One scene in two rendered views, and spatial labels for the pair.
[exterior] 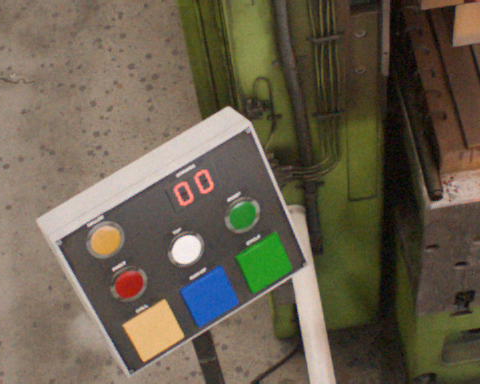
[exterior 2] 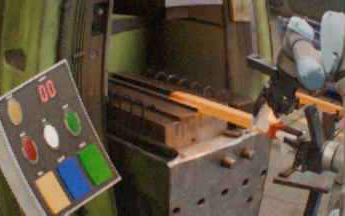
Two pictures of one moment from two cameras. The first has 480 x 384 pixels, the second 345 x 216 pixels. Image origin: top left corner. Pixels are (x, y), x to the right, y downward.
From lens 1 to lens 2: 132 cm
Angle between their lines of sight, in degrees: 52
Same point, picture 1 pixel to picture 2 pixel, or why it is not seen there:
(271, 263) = (98, 165)
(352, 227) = not seen: outside the picture
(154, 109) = not seen: outside the picture
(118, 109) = not seen: outside the picture
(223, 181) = (58, 93)
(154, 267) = (38, 143)
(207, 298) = (72, 178)
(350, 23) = (90, 44)
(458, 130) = (166, 117)
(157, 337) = (56, 197)
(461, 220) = (191, 180)
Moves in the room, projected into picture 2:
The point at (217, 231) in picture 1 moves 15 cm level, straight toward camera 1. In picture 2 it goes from (62, 129) to (105, 153)
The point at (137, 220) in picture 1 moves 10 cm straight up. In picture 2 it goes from (25, 104) to (26, 57)
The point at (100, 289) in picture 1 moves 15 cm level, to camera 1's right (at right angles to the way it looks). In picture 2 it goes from (17, 148) to (66, 134)
